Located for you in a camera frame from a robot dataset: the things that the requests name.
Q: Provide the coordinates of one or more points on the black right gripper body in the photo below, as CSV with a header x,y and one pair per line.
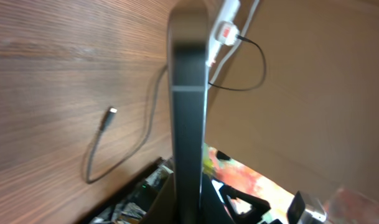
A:
x,y
245,208

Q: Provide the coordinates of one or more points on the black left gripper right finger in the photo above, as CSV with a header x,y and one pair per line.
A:
x,y
212,210

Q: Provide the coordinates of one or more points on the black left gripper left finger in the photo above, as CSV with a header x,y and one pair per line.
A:
x,y
163,209

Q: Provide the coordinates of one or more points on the smartphone with blue screen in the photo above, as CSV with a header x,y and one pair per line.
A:
x,y
187,51

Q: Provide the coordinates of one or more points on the white USB charger plug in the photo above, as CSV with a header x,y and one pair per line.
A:
x,y
227,33

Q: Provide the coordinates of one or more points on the white power strip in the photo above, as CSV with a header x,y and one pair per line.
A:
x,y
227,13

